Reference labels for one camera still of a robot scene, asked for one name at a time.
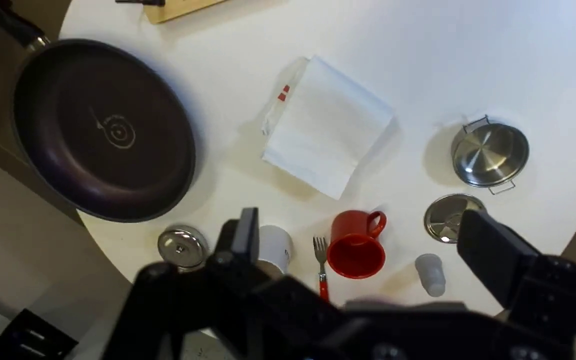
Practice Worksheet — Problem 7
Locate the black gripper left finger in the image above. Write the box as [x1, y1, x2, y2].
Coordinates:
[204, 206, 263, 287]

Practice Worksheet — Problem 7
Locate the white towel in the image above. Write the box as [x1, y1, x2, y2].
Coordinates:
[259, 53, 395, 202]

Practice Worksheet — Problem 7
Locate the red-handled fork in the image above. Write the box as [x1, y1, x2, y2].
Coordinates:
[311, 235, 334, 304]

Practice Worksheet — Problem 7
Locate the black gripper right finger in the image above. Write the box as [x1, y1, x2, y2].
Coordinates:
[456, 207, 576, 328]

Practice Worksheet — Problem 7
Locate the red ceramic mug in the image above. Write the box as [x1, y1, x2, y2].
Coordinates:
[325, 207, 389, 279]

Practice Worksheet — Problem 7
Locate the dark nonstick frying pan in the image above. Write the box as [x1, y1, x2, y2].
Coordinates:
[0, 0, 199, 224]

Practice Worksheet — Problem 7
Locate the small two-handled steel pot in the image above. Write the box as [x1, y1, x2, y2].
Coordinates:
[450, 114, 532, 195]

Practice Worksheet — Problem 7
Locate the flat steel lid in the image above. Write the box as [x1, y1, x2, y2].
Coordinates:
[422, 191, 487, 245]

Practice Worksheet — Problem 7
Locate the wooden board with parts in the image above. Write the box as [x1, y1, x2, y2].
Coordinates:
[144, 0, 226, 26]

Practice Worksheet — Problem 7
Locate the black wall-mounted holder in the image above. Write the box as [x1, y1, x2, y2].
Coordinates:
[0, 305, 80, 360]

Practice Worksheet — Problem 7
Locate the white printed mug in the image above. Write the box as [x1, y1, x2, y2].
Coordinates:
[253, 224, 296, 277]

